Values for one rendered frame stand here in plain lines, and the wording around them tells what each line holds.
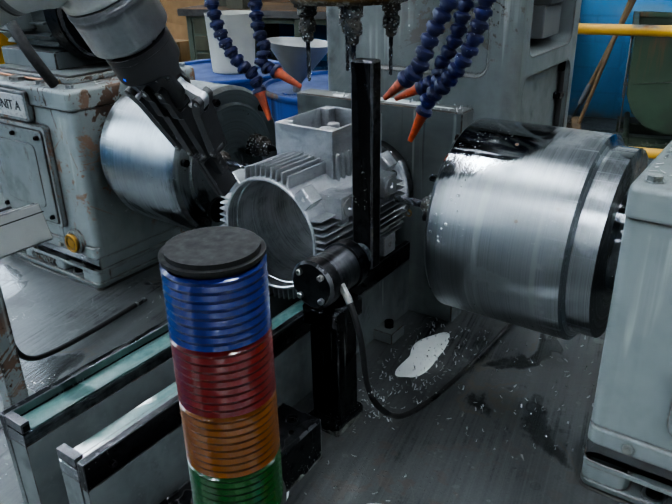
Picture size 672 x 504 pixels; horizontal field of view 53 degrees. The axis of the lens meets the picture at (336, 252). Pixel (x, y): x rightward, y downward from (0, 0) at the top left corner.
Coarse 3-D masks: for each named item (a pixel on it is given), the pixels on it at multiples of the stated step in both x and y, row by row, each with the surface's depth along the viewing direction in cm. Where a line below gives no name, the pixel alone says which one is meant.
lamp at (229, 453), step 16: (272, 400) 42; (192, 416) 40; (240, 416) 40; (256, 416) 40; (272, 416) 42; (192, 432) 41; (208, 432) 40; (224, 432) 40; (240, 432) 40; (256, 432) 41; (272, 432) 42; (192, 448) 41; (208, 448) 40; (224, 448) 40; (240, 448) 40; (256, 448) 41; (272, 448) 42; (192, 464) 42; (208, 464) 41; (224, 464) 41; (240, 464) 41; (256, 464) 41
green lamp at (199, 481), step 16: (272, 464) 43; (192, 480) 43; (208, 480) 42; (224, 480) 41; (240, 480) 41; (256, 480) 42; (272, 480) 43; (192, 496) 44; (208, 496) 42; (224, 496) 42; (240, 496) 42; (256, 496) 42; (272, 496) 43
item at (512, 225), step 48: (480, 144) 79; (528, 144) 77; (576, 144) 75; (624, 144) 82; (432, 192) 80; (480, 192) 76; (528, 192) 73; (576, 192) 71; (624, 192) 74; (432, 240) 79; (480, 240) 76; (528, 240) 73; (576, 240) 71; (432, 288) 84; (480, 288) 79; (528, 288) 75; (576, 288) 72
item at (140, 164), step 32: (224, 96) 107; (128, 128) 108; (224, 128) 108; (256, 128) 115; (128, 160) 108; (160, 160) 104; (192, 160) 104; (256, 160) 116; (128, 192) 112; (160, 192) 106; (192, 192) 106; (192, 224) 109
